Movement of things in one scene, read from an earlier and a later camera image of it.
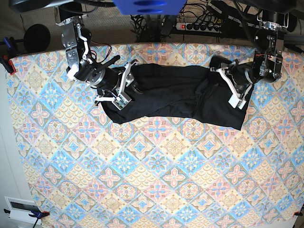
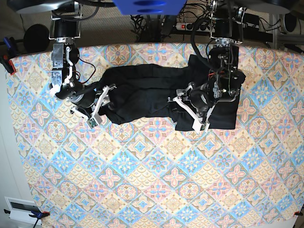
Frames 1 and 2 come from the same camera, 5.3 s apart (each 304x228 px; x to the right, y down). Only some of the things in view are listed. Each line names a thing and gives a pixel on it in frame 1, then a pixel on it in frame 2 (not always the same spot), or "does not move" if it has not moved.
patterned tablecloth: [88, 171] does not move
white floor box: [20, 209] does not move
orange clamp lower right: [297, 213] does not move
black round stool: [36, 38] does not move
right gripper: [244, 74] → [221, 86]
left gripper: [113, 78] → [85, 97]
